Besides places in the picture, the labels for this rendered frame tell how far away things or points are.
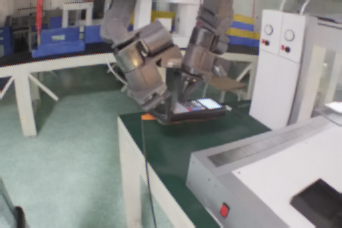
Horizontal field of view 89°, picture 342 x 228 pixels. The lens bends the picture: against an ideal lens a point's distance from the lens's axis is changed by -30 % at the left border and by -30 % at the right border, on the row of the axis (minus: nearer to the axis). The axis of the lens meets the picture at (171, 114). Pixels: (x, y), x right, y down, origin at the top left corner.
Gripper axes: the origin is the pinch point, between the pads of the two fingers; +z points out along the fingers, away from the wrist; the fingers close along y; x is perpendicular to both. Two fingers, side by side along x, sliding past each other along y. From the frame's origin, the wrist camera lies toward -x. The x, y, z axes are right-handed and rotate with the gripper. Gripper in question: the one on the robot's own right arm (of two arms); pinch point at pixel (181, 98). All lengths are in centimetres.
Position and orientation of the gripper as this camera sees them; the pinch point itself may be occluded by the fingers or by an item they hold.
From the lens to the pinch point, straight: 63.2
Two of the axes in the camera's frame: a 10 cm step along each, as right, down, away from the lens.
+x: -8.4, -1.2, -5.3
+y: -4.5, -4.0, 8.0
